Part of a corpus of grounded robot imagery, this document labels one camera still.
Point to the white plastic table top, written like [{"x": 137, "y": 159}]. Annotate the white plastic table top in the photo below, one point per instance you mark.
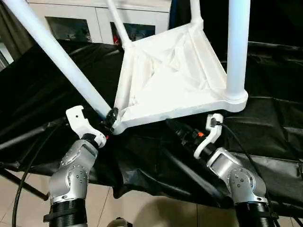
[{"x": 165, "y": 71}]

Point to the white plastic table leg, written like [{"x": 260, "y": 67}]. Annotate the white plastic table leg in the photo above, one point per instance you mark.
[
  {"x": 118, "y": 23},
  {"x": 196, "y": 11},
  {"x": 236, "y": 47},
  {"x": 59, "y": 54}
]

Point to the red bottle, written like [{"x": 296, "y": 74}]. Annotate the red bottle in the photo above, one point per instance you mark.
[{"x": 116, "y": 39}]

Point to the black mat cloth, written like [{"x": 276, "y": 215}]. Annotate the black mat cloth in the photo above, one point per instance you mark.
[{"x": 35, "y": 94}]

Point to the small brown rounded object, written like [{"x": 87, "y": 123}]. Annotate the small brown rounded object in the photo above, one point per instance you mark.
[{"x": 120, "y": 223}]

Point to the black table stand leg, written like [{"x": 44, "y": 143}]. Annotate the black table stand leg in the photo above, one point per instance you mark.
[{"x": 21, "y": 184}]

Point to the white glass-door cabinet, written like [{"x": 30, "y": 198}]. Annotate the white glass-door cabinet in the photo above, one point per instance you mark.
[{"x": 94, "y": 14}]

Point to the dark blue vertical panel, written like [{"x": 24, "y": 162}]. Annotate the dark blue vertical panel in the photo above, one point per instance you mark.
[{"x": 172, "y": 14}]

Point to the glass sliding door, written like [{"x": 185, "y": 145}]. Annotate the glass sliding door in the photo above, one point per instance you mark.
[{"x": 4, "y": 56}]

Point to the grey curtain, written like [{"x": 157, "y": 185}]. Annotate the grey curtain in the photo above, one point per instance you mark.
[{"x": 11, "y": 35}]

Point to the black backdrop cloth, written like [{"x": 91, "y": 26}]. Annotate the black backdrop cloth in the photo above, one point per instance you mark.
[{"x": 272, "y": 21}]

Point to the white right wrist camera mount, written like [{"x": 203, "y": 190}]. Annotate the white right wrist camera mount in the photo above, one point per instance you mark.
[{"x": 208, "y": 132}]

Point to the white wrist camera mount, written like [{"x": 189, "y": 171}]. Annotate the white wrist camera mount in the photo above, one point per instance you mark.
[
  {"x": 208, "y": 132},
  {"x": 80, "y": 123}
]

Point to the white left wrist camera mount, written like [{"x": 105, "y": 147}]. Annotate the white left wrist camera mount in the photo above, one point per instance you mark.
[{"x": 80, "y": 123}]

